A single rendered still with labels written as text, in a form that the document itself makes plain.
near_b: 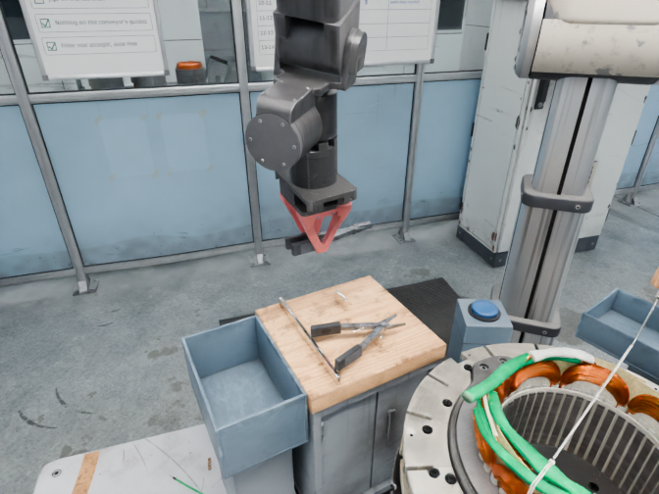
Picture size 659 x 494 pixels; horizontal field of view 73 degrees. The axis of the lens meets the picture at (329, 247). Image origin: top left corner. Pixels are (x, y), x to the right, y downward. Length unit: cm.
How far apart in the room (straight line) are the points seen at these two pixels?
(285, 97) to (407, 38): 226
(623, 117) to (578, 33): 232
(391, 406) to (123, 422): 153
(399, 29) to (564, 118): 192
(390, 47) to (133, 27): 127
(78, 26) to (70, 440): 171
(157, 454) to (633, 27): 96
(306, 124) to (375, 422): 41
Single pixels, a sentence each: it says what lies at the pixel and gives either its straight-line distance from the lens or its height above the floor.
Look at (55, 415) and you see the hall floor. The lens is 220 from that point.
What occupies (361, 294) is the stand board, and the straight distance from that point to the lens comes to 69.
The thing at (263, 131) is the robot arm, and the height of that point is 136.
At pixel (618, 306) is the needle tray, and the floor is 104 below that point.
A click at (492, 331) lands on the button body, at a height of 102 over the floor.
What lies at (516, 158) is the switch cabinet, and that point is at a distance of 266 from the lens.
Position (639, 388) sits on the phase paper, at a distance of 54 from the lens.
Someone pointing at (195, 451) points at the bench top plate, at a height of 78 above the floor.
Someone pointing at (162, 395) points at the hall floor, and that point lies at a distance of 210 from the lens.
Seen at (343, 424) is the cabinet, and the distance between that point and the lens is 62.
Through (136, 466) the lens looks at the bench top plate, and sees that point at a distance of 89.
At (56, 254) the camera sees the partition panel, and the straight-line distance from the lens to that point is 283.
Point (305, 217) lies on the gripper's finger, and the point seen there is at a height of 124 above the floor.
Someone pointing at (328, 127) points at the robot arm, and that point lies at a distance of 50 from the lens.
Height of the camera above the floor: 147
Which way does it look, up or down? 30 degrees down
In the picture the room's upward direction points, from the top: straight up
